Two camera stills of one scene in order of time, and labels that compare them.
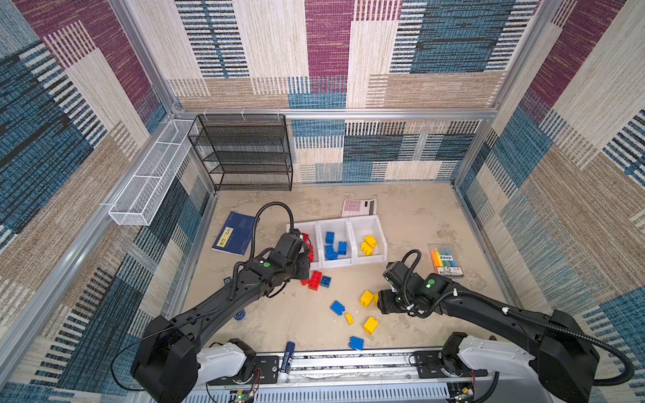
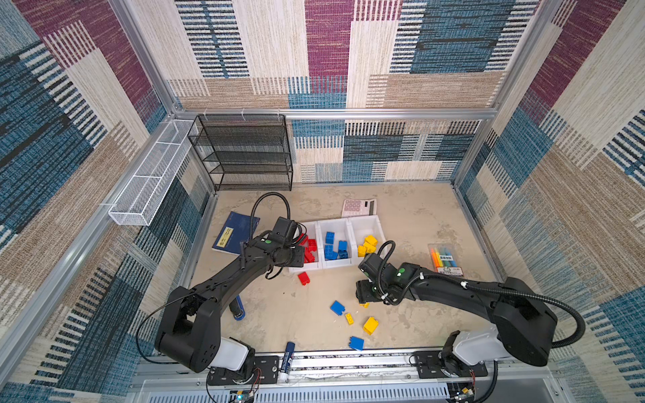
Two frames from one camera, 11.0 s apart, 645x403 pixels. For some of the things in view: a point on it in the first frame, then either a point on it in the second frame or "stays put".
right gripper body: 388,300 → 369,291
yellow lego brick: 366,248 stays put
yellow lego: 370,240 stays put
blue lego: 343,248 stays put
